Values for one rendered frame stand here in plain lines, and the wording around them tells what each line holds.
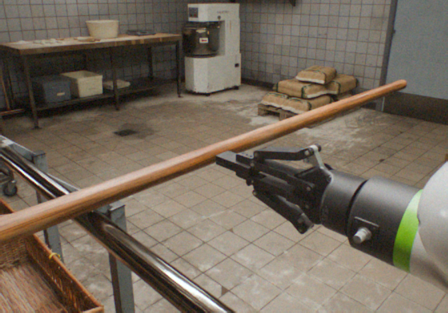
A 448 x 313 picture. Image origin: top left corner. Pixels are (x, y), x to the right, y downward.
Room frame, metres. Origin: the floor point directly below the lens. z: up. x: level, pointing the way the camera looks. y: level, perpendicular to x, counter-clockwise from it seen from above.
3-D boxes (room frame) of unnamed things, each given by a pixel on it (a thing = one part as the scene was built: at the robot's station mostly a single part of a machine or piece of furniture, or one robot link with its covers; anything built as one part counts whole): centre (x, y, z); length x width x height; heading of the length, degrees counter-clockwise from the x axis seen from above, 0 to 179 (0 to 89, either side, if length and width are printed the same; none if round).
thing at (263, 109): (5.01, -1.13, 0.07); 1.20 x 0.80 x 0.14; 135
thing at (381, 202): (0.40, -0.18, 1.19); 0.12 x 0.06 x 0.09; 136
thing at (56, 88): (4.84, 2.16, 0.35); 0.50 x 0.36 x 0.24; 45
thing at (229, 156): (0.56, -0.02, 1.20); 0.07 x 0.03 x 0.01; 46
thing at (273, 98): (4.93, -0.79, 0.22); 0.62 x 0.36 x 0.15; 140
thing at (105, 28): (5.49, 1.61, 1.01); 0.43 x 0.42 x 0.21; 135
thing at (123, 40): (5.33, 1.66, 0.45); 2.20 x 0.80 x 0.90; 135
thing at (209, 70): (6.19, 0.23, 0.66); 0.92 x 0.59 x 1.32; 135
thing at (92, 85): (5.13, 1.86, 0.35); 0.50 x 0.36 x 0.24; 46
